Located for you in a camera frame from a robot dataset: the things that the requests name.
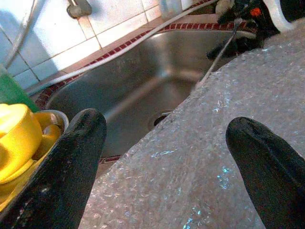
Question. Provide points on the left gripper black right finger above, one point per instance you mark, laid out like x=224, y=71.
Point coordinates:
x=274, y=179

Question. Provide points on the grey wall tap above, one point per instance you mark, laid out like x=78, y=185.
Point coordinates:
x=78, y=9

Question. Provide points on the clear bubble wrap sheet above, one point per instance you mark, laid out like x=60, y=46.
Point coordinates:
x=190, y=155

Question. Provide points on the yellow plastic bowl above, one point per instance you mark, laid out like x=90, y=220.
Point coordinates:
x=16, y=133

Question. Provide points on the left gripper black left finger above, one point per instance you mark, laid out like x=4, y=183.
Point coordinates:
x=59, y=171

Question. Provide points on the steel sink basin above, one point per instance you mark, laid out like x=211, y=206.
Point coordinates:
x=143, y=78

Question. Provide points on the thin white tube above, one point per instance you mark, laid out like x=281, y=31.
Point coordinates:
x=22, y=31

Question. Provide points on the green dish soap bottle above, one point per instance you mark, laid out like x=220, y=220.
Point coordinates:
x=12, y=93

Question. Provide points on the steel plate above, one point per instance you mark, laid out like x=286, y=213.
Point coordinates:
x=64, y=119

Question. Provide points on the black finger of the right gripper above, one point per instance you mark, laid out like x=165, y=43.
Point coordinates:
x=230, y=16
x=224, y=50

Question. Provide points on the translucent blue labelled bottle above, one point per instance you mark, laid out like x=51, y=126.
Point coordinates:
x=170, y=8

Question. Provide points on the white sink scrubber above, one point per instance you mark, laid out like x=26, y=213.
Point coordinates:
x=224, y=4

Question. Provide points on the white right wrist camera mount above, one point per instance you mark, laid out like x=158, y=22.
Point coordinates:
x=278, y=19

